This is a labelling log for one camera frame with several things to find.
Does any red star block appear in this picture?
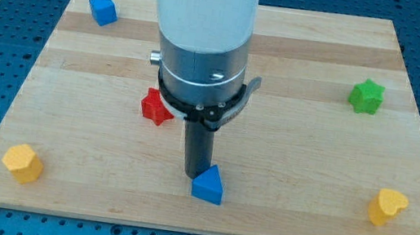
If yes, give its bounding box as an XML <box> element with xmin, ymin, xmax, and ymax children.
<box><xmin>140</xmin><ymin>87</ymin><xmax>174</xmax><ymax>126</ymax></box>

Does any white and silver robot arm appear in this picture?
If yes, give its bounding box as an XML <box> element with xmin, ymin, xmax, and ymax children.
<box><xmin>157</xmin><ymin>0</ymin><xmax>259</xmax><ymax>100</ymax></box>

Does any green star block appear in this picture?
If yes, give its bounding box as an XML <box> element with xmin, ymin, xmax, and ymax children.
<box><xmin>347</xmin><ymin>78</ymin><xmax>386</xmax><ymax>115</ymax></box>

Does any black clamp with grey lever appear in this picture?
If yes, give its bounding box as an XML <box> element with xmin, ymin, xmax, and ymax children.
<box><xmin>158</xmin><ymin>69</ymin><xmax>262</xmax><ymax>132</ymax></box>

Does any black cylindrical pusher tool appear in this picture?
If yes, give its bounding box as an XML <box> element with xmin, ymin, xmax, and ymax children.
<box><xmin>184</xmin><ymin>121</ymin><xmax>214</xmax><ymax>180</ymax></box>

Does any blue triangle block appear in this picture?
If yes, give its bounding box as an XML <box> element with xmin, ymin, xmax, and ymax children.
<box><xmin>191</xmin><ymin>165</ymin><xmax>223</xmax><ymax>205</ymax></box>

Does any wooden board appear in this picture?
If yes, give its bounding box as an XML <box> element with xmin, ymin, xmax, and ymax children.
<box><xmin>0</xmin><ymin>0</ymin><xmax>420</xmax><ymax>235</ymax></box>

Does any blue cube block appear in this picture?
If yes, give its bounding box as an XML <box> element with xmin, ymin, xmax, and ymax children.
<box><xmin>89</xmin><ymin>0</ymin><xmax>118</xmax><ymax>26</ymax></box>

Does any yellow pentagon block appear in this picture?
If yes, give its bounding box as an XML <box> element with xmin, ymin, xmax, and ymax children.
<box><xmin>2</xmin><ymin>144</ymin><xmax>44</xmax><ymax>184</ymax></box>

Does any yellow heart block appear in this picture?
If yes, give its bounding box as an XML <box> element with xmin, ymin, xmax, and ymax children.
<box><xmin>367</xmin><ymin>188</ymin><xmax>409</xmax><ymax>226</ymax></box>

